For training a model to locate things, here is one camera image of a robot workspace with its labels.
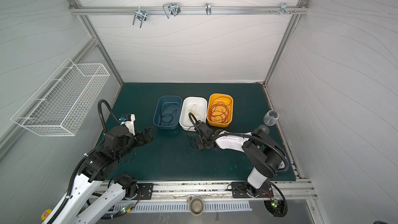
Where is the red cable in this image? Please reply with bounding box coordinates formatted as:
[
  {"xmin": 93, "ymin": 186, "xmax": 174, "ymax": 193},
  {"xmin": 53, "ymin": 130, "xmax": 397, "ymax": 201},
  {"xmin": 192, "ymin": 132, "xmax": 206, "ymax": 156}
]
[{"xmin": 207, "ymin": 97, "xmax": 232, "ymax": 124}]

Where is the yellow cable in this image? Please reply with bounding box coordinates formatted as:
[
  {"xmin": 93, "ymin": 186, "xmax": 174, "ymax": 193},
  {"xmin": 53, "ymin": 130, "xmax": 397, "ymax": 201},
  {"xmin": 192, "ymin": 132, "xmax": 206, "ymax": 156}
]
[{"xmin": 188, "ymin": 104, "xmax": 202, "ymax": 121}]

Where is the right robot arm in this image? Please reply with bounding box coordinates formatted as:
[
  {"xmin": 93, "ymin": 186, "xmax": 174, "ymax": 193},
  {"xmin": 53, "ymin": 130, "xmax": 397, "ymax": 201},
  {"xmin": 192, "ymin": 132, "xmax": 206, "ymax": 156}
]
[{"xmin": 188, "ymin": 113, "xmax": 290, "ymax": 198}]

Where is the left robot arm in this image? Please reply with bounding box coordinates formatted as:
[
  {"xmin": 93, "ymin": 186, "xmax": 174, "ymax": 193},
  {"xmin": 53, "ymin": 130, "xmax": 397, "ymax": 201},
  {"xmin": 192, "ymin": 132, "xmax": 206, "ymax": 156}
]
[{"xmin": 43, "ymin": 100, "xmax": 154, "ymax": 224}]

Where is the blue plastic bin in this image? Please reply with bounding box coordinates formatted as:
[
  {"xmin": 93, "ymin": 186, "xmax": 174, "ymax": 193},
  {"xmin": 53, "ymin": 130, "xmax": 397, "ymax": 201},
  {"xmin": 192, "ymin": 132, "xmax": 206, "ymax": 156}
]
[{"xmin": 153, "ymin": 95, "xmax": 182, "ymax": 130}]

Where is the yellow plastic bin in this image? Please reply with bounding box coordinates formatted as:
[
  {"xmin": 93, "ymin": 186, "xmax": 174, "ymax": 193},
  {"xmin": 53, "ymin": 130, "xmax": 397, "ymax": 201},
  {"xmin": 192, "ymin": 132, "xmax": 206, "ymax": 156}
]
[{"xmin": 206, "ymin": 93, "xmax": 234, "ymax": 128}]

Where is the white plastic bin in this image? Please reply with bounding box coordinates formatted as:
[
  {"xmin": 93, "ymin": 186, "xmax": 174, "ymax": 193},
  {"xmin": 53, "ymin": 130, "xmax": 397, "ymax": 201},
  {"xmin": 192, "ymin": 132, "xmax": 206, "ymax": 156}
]
[{"xmin": 179, "ymin": 96, "xmax": 208, "ymax": 131}]

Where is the olive round cup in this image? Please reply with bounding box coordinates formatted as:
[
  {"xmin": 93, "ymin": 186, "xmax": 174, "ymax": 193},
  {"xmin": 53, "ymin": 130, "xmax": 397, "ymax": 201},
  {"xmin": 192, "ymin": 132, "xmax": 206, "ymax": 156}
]
[{"xmin": 187, "ymin": 197, "xmax": 205, "ymax": 216}]

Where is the clear wine glass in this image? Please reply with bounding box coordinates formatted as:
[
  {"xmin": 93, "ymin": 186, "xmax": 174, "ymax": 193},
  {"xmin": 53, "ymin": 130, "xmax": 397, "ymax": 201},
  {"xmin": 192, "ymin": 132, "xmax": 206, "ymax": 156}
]
[{"xmin": 258, "ymin": 110, "xmax": 279, "ymax": 134}]

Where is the metal clamp hook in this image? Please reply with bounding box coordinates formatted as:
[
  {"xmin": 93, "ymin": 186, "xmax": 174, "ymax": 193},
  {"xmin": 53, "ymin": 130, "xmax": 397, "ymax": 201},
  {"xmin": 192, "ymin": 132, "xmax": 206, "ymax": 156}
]
[{"xmin": 133, "ymin": 9, "xmax": 147, "ymax": 28}]

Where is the aluminium crossbar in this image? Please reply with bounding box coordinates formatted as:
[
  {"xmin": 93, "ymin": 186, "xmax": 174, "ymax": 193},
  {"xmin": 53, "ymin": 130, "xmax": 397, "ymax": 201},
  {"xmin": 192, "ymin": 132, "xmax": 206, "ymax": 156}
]
[{"xmin": 67, "ymin": 0, "xmax": 309, "ymax": 16}]

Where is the metal U-bolt hook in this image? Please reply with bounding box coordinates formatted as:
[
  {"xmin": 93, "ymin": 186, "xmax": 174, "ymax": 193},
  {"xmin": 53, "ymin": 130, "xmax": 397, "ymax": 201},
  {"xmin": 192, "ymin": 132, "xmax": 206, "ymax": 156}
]
[{"xmin": 163, "ymin": 2, "xmax": 181, "ymax": 19}]

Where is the sauce bottle yellow cap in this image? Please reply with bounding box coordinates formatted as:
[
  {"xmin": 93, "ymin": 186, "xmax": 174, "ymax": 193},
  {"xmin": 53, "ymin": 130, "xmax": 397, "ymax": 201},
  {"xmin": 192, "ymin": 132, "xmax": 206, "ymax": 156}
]
[{"xmin": 41, "ymin": 209, "xmax": 52, "ymax": 221}]

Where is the right metal clamp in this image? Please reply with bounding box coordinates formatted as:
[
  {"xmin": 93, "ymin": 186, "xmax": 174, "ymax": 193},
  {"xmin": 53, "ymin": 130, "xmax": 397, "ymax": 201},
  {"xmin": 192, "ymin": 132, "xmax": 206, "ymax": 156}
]
[{"xmin": 269, "ymin": 3, "xmax": 297, "ymax": 16}]

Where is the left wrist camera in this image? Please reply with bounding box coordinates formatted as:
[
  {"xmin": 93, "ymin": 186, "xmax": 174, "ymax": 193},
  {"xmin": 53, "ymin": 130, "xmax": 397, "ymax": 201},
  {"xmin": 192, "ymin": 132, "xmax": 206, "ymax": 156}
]
[{"xmin": 119, "ymin": 114, "xmax": 136, "ymax": 135}]

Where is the white wire basket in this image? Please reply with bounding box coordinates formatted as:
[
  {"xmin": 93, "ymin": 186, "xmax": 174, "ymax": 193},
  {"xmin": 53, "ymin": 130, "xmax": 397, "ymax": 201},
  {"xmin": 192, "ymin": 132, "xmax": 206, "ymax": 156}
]
[{"xmin": 10, "ymin": 58, "xmax": 110, "ymax": 137}]

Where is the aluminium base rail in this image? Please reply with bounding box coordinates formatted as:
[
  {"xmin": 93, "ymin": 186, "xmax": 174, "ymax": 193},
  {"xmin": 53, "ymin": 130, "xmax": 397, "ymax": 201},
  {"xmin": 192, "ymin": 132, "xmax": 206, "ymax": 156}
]
[{"xmin": 58, "ymin": 178, "xmax": 318, "ymax": 214}]

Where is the small metal bracket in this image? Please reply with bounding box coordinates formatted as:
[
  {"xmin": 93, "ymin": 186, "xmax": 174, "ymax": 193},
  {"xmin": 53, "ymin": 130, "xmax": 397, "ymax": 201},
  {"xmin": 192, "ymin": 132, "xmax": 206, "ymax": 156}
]
[{"xmin": 205, "ymin": 3, "xmax": 211, "ymax": 16}]

